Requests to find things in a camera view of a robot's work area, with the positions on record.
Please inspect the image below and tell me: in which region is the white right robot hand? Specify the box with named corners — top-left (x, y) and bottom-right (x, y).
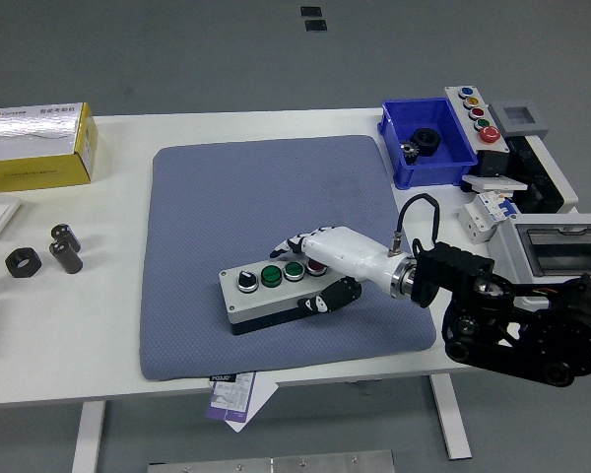
top-left (269, 224), bottom-right (401, 315)

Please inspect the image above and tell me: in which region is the grey four-button control box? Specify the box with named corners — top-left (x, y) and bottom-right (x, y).
top-left (219, 259), bottom-right (356, 337)

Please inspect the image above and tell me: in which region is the white five-button control box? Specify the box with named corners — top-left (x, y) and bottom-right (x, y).
top-left (444, 85), bottom-right (511, 154)

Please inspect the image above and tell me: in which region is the small metal gear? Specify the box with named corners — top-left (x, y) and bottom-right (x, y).
top-left (400, 139), bottom-right (423, 165)

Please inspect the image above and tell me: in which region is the blue-grey padded mat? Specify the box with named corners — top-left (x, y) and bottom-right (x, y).
top-left (138, 134), bottom-right (437, 383)

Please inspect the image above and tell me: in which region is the large black hex nut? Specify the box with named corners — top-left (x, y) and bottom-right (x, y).
top-left (409, 127), bottom-right (443, 158)
top-left (4, 246), bottom-right (42, 279)

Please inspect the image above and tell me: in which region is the white circuit breaker blue lever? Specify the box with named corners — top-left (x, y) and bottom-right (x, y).
top-left (457, 190), bottom-right (519, 245)

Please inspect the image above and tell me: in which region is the blue plastic bin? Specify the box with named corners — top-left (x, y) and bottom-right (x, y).
top-left (376, 97), bottom-right (479, 191)

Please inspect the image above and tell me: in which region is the white paper card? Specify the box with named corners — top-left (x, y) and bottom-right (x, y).
top-left (224, 377), bottom-right (280, 434)

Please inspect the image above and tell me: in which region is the white distribution box clear cover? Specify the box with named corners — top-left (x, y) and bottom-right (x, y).
top-left (490, 212), bottom-right (591, 306)

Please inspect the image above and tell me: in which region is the purple white mat tag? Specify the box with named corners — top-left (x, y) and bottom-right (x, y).
top-left (205, 372), bottom-right (257, 424)

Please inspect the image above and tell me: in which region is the white table leg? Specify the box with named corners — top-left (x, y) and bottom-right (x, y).
top-left (71, 401), bottom-right (107, 473)
top-left (427, 374), bottom-right (473, 462)

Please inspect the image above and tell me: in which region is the black machine block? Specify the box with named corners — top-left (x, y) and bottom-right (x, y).
top-left (475, 133), bottom-right (563, 213)

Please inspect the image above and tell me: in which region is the grey metal floor plate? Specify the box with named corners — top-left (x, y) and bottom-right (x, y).
top-left (147, 448), bottom-right (396, 473)

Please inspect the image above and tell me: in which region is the white device housing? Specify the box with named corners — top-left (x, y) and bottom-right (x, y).
top-left (521, 132), bottom-right (580, 214)

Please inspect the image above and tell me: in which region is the black cylinder capacitor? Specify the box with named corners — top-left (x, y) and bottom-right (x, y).
top-left (48, 239), bottom-right (84, 275)
top-left (50, 223), bottom-right (83, 252)

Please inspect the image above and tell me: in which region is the yellow cardboard box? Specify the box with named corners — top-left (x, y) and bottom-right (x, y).
top-left (0, 101), bottom-right (99, 193)

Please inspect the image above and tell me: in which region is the white switch plate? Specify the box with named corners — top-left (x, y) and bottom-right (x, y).
top-left (461, 174), bottom-right (528, 194)

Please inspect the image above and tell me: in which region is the grey square frame box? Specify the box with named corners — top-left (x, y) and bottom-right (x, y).
top-left (488, 101), bottom-right (551, 138)

